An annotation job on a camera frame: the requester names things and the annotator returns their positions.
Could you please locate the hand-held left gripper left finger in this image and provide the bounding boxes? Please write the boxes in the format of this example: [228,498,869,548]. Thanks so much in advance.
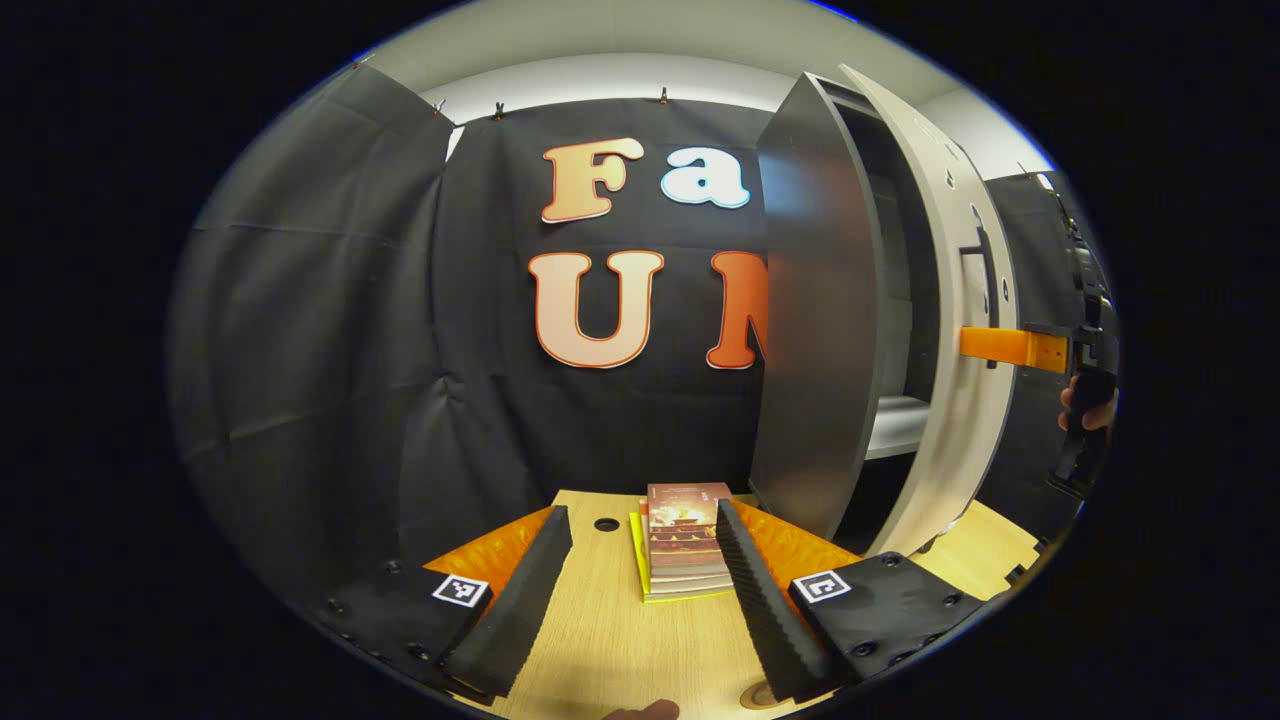
[310,505,574,701]

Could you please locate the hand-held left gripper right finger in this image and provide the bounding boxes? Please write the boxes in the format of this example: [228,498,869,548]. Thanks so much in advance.
[715,498,991,704]

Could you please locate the light grey cabinet door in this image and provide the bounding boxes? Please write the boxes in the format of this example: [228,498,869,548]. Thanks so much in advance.
[838,63,1021,559]

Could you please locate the dark grey cabinet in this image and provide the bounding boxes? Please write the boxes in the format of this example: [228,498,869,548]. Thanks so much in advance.
[750,72,946,556]

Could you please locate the white cabinet shelf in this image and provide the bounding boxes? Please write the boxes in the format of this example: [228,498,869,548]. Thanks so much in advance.
[865,395,931,461]

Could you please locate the black backdrop cloth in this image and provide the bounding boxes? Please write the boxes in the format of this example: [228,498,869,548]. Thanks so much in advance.
[168,65,1111,621]

